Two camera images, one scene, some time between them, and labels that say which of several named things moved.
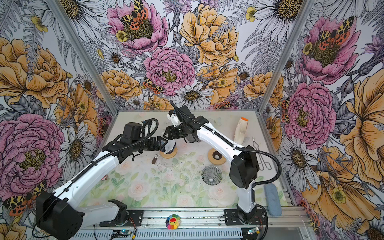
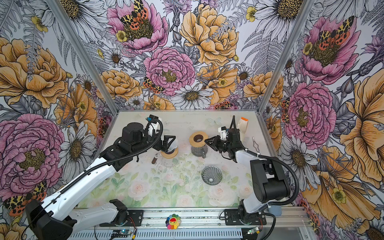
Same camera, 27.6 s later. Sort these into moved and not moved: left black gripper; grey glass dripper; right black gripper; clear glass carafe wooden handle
Moved: right black gripper
Not moved: clear glass carafe wooden handle; grey glass dripper; left black gripper
